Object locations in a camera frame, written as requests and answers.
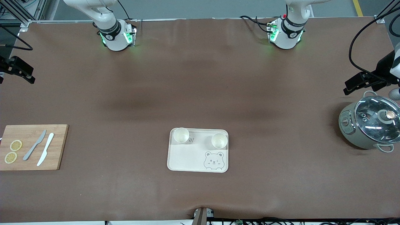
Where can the white paper cup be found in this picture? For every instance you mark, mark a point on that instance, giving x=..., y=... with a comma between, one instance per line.
x=181, y=135
x=219, y=140

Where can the glass pot lid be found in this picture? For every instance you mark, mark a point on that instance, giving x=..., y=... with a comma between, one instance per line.
x=368, y=125

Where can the metal corner bracket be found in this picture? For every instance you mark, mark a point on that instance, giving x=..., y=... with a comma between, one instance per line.
x=380, y=20

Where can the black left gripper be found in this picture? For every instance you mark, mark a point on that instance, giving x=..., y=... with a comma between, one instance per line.
x=383, y=67

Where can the cream bear print tray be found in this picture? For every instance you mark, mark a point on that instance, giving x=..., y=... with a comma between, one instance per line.
x=187, y=159

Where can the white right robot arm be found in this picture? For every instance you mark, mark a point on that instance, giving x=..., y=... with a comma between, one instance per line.
x=114, y=37

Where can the bamboo cutting board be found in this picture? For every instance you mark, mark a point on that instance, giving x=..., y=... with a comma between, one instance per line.
x=31, y=131

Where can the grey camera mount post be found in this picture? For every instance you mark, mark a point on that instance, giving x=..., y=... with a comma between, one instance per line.
x=201, y=217

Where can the grey plastic knife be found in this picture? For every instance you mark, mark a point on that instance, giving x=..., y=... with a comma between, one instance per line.
x=41, y=137

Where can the grey-green electric cooking pot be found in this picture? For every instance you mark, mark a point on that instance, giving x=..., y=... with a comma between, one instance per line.
x=347, y=131

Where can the aluminium extrusion frame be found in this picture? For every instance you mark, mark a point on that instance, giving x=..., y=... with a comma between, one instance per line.
x=25, y=22

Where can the yellow lemon slice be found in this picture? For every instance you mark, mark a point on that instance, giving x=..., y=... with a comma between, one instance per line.
x=10, y=157
x=16, y=145

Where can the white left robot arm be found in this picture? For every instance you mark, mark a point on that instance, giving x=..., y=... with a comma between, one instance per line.
x=287, y=36

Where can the metal table edge rail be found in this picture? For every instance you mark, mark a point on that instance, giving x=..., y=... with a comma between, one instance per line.
x=78, y=21

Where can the white plastic knife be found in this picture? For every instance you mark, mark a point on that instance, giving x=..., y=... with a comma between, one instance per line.
x=49, y=140

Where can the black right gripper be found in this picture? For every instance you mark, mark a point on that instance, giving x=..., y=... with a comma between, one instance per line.
x=6, y=66

